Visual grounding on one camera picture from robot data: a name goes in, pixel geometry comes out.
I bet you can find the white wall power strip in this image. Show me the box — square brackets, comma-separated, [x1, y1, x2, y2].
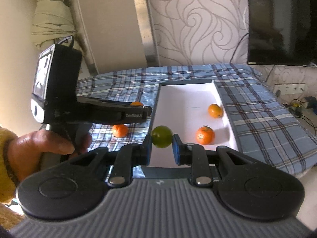
[273, 83, 307, 96]

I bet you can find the large stemmed orange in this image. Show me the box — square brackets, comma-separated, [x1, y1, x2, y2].
[196, 126, 215, 145]

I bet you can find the small mandarin orange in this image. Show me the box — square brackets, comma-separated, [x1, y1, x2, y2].
[130, 101, 143, 106]

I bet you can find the grey white cardboard box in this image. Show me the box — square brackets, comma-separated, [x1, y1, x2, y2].
[133, 78, 243, 179]

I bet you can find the green fruit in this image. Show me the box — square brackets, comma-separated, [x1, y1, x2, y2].
[151, 125, 173, 148]

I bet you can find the black television cable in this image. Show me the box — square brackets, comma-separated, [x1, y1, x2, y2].
[229, 32, 249, 65]

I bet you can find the black wall television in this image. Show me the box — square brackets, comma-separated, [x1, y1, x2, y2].
[247, 0, 316, 67]

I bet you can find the blue plaid tablecloth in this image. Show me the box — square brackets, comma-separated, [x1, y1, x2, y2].
[77, 64, 316, 176]

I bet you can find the yellow sleeve forearm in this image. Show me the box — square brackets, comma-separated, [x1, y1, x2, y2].
[0, 127, 19, 204]

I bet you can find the person left hand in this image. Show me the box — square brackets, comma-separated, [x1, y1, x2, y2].
[8, 130, 92, 182]

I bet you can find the wrinkled large orange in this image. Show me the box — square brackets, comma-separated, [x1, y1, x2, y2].
[112, 124, 129, 138]

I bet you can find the knotted green curtain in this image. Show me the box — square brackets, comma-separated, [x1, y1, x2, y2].
[31, 0, 77, 51]

